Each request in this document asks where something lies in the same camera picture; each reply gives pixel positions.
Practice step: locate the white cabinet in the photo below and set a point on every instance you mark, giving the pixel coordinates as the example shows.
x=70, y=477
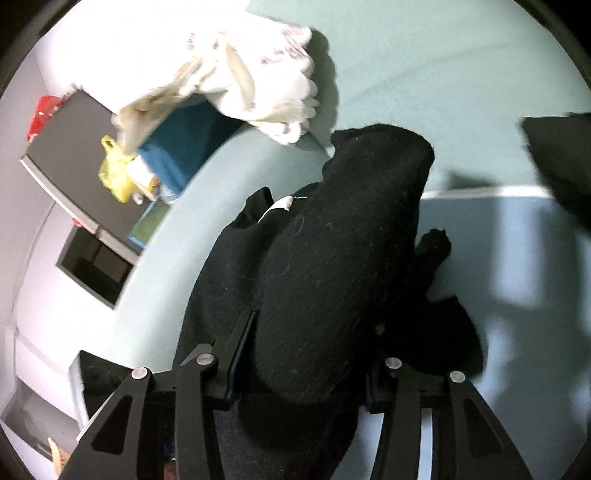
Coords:
x=46, y=314

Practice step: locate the green book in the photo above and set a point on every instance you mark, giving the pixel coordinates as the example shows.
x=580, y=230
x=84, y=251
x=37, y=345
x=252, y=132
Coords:
x=147, y=226

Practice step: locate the small white box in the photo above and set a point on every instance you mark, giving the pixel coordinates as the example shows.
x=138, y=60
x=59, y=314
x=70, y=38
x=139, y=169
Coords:
x=141, y=173

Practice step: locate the red object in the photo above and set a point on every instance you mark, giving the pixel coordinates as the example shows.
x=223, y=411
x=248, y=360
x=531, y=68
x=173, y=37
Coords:
x=41, y=115

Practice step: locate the teal cloth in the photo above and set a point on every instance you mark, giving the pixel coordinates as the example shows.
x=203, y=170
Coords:
x=184, y=143

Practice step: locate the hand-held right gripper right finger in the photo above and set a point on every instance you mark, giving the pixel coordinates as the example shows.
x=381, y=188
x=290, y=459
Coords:
x=397, y=392

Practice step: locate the green bed sheet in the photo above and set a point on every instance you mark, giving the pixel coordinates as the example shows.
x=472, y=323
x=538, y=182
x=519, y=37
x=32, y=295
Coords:
x=415, y=69

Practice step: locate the dark grey desk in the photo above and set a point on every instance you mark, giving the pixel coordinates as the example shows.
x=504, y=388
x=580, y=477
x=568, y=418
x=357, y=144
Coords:
x=69, y=157

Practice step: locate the black garment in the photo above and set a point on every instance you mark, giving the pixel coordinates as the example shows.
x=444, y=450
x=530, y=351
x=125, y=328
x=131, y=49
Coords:
x=323, y=254

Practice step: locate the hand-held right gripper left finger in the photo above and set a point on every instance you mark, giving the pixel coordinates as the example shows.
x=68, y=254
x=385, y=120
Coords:
x=235, y=369

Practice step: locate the white cloth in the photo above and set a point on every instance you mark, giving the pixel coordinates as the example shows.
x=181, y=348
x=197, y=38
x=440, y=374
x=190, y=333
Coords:
x=277, y=92

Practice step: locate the yellow plastic bag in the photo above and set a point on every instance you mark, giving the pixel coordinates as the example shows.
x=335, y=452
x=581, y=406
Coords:
x=115, y=170

